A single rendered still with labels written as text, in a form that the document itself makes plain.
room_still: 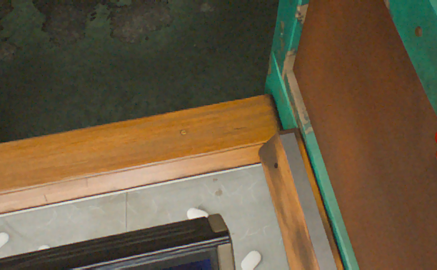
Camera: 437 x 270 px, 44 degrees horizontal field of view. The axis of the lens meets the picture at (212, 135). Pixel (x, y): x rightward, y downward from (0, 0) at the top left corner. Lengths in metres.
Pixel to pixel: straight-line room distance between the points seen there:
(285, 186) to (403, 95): 0.32
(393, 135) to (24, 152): 0.61
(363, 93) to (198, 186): 0.39
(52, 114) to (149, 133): 0.99
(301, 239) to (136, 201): 0.28
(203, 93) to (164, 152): 0.96
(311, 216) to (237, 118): 0.24
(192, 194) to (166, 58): 1.08
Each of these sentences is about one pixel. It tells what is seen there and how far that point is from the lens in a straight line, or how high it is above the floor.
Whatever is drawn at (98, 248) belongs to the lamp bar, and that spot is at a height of 1.09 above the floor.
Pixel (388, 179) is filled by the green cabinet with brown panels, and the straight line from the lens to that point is 0.57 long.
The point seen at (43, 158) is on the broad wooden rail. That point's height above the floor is 0.76.
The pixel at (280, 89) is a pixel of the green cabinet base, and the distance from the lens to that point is 0.88.
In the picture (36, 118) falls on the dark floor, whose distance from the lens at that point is 1.87.
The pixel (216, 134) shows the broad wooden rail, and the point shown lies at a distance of 0.90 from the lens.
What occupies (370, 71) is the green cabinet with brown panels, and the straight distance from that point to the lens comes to 0.56.
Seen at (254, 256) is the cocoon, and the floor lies 0.76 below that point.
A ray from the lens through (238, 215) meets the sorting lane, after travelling 0.87.
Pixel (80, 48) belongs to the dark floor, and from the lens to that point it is 1.98.
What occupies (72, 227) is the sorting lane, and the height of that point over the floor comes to 0.74.
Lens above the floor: 1.57
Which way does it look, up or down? 64 degrees down
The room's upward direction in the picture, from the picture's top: straight up
